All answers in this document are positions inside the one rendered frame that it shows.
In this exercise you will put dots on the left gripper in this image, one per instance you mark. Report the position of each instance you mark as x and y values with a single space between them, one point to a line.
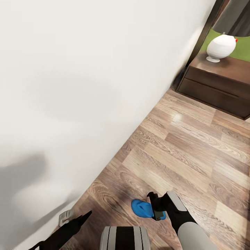
64 233

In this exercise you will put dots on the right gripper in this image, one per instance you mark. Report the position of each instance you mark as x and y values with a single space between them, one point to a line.
156 211

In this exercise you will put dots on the nightstand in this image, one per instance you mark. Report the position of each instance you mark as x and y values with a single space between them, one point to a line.
223 85

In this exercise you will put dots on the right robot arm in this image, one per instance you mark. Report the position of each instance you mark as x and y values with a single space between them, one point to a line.
190 234

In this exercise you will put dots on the robot trunk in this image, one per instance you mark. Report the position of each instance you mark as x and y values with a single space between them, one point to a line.
125 238

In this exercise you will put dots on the sandal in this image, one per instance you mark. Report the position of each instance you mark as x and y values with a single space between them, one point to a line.
143 209

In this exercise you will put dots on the table lamp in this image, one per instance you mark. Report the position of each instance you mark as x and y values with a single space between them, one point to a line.
233 21

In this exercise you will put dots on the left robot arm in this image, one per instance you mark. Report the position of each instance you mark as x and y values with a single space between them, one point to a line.
66 230

